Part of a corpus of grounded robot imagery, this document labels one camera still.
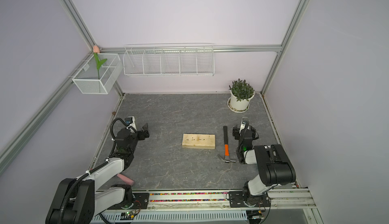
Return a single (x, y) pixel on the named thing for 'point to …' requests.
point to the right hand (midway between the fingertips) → (244, 125)
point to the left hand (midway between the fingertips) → (139, 125)
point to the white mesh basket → (86, 79)
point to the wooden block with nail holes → (199, 141)
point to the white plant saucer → (229, 104)
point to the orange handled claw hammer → (227, 159)
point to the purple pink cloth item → (127, 180)
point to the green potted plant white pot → (240, 94)
